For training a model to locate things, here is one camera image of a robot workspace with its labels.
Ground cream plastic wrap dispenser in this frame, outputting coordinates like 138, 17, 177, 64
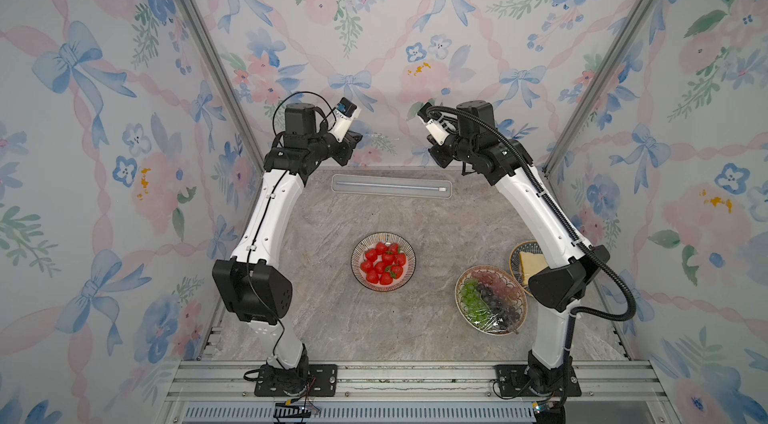
331, 174, 452, 199

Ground glass bowl of strawberries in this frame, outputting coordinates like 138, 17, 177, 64
350, 232, 417, 292

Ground plate of grapes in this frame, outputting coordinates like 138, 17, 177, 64
454, 265, 529, 336

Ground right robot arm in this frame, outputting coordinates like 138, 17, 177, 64
418, 101, 599, 395

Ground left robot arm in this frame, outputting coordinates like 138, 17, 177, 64
212, 98, 362, 399

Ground bread slices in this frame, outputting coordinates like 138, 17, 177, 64
519, 252, 548, 286

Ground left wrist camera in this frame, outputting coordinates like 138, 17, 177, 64
330, 98, 360, 143

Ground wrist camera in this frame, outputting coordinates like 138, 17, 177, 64
417, 102, 450, 146
330, 98, 360, 143

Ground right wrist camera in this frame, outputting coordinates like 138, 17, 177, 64
417, 102, 450, 146

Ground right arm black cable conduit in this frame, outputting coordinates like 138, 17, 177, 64
423, 104, 637, 365

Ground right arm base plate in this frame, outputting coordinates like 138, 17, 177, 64
493, 363, 582, 398

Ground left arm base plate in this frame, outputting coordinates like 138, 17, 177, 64
253, 364, 338, 398

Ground aluminium front rail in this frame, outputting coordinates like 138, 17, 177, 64
155, 361, 680, 423

